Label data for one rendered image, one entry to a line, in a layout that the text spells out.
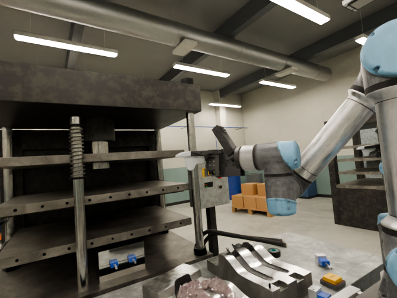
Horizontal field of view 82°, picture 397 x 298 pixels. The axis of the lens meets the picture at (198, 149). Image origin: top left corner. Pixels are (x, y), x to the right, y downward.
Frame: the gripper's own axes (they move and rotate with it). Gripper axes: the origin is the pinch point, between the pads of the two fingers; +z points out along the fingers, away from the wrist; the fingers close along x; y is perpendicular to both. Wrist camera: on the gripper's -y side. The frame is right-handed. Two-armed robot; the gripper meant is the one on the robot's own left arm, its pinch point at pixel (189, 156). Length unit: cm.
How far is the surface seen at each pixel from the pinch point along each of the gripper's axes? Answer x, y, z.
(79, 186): 6, 10, 81
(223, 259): 51, 48, 16
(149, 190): 46, 12, 69
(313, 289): 54, 54, -27
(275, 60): 449, -286, 88
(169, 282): 21, 52, 27
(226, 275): 51, 55, 14
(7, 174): -6, 0, 158
